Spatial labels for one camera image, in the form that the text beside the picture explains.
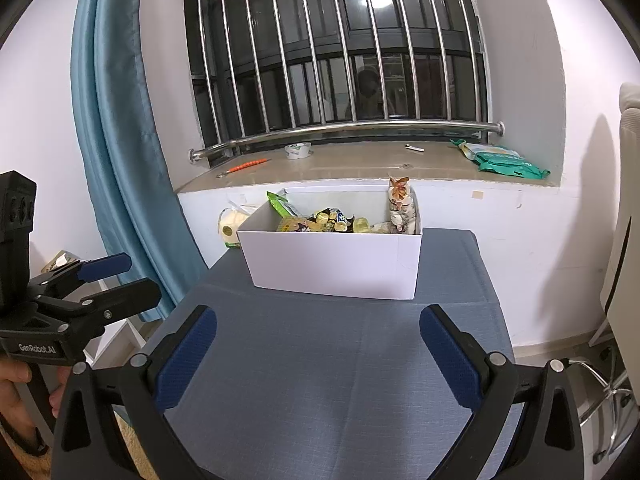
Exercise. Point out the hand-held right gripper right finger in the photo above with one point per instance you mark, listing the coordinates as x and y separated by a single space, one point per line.
450 355

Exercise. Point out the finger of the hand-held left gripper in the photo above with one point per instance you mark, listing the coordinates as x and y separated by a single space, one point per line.
105 266
125 297

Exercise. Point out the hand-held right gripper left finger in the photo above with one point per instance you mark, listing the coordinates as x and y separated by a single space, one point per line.
185 360

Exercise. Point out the white cardboard box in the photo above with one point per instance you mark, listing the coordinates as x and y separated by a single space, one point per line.
325 265

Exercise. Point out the person's left hand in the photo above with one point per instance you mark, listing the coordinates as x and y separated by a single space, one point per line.
12 410

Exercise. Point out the blue curtain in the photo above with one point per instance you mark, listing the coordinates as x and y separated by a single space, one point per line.
125 160

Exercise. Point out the clear bag beside box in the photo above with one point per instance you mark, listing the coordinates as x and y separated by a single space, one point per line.
232 227

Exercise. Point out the blue-grey tablecloth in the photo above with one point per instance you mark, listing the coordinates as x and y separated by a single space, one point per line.
320 360

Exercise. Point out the orange floral snack bag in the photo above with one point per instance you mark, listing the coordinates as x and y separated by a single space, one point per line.
400 205

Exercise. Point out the orange pen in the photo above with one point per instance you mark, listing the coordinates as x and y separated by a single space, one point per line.
247 165

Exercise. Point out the green snack bag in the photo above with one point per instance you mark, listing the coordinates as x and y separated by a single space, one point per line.
280 205

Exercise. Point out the pile of small snack packets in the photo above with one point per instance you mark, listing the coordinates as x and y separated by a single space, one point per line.
325 222

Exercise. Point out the green wet wipes pack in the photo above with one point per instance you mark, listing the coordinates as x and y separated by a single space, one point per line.
510 165

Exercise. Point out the pale yellow-green packet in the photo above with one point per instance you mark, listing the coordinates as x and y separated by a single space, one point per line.
492 151

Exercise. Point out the small white stick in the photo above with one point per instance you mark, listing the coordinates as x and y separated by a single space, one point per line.
414 148

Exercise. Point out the white tape roll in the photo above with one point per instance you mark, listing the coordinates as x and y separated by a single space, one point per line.
297 151

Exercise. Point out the white chair with chrome base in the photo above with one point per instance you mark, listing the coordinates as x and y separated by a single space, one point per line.
625 210

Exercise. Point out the steel window guard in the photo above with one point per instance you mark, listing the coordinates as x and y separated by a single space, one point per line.
350 127

